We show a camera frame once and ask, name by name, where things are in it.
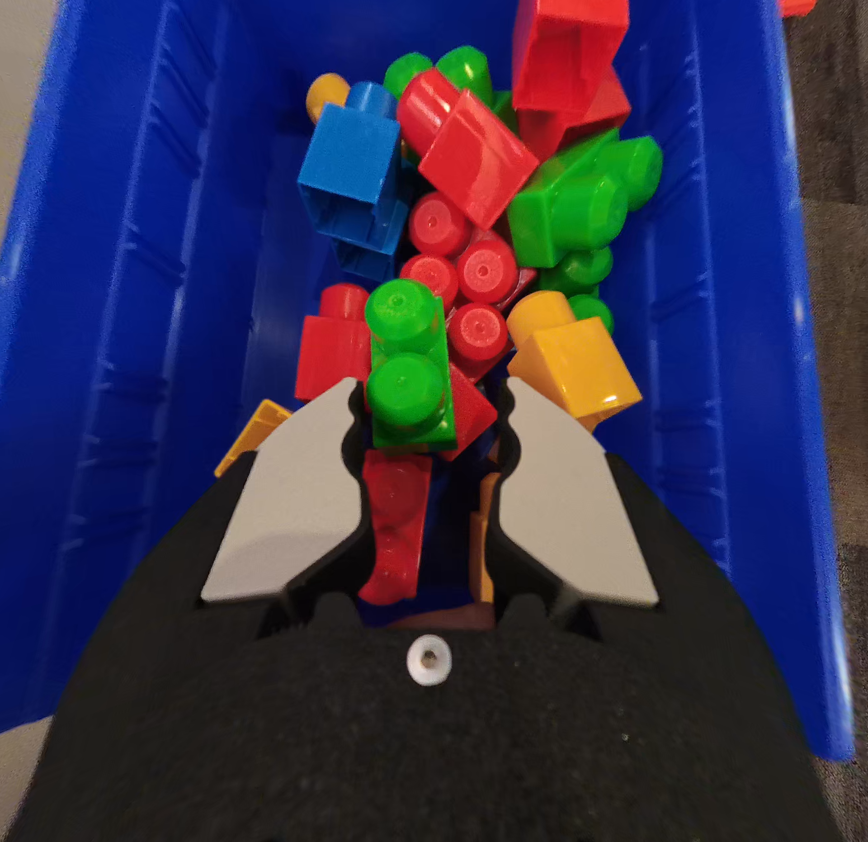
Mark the green double toy block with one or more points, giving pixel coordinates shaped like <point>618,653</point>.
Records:
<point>407,367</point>

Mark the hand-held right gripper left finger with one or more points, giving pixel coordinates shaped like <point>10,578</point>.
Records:
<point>288,506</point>

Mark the blue plastic bin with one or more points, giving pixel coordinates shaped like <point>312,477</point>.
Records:
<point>122,313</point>

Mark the pile of colourful toy blocks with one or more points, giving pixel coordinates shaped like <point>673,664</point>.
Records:
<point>468,150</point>

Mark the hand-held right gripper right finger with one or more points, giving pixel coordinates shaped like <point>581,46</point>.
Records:
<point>577,506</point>

